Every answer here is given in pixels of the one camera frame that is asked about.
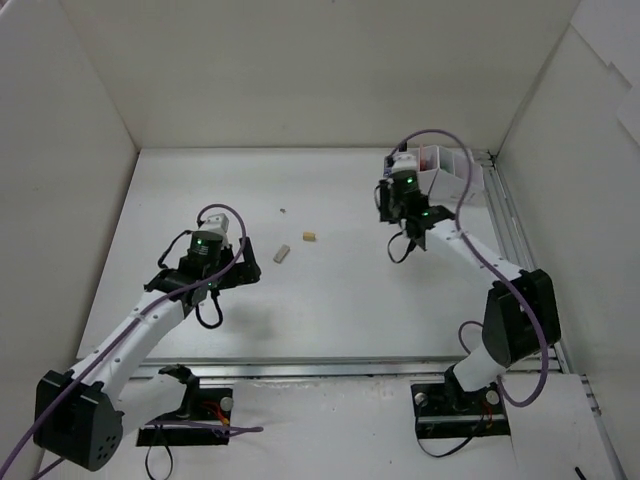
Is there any purple cap black pen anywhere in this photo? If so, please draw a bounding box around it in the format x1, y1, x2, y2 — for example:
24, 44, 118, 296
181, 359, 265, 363
419, 145, 429, 171

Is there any white eraser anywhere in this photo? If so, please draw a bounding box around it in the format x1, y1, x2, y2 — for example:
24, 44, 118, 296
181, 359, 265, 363
273, 244, 290, 264

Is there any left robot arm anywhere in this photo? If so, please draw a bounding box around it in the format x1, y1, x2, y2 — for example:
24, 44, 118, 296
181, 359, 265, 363
29, 230, 261, 471

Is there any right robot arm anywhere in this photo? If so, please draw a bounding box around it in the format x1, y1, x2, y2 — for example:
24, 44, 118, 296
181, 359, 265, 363
374, 168, 561, 412

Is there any white desk organizer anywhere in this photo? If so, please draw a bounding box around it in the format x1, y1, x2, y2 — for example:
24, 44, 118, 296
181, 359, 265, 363
405, 145, 485, 206

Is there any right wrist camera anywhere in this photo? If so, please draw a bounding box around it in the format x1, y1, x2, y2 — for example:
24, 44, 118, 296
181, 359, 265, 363
383, 152, 418, 178

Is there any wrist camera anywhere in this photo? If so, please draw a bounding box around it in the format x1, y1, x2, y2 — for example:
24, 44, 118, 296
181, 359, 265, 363
383, 152, 418, 178
199, 213, 229, 248

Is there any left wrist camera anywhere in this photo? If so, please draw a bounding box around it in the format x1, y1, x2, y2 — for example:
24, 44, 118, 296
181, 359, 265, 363
199, 213, 229, 248

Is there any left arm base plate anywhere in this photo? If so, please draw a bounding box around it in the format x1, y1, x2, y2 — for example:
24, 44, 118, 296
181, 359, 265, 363
135, 386, 234, 447

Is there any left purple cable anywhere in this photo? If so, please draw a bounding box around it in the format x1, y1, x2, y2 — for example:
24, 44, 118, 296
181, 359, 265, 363
0, 203, 265, 480

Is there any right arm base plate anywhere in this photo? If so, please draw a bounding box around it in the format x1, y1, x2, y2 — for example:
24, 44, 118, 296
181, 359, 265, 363
411, 382, 511, 440

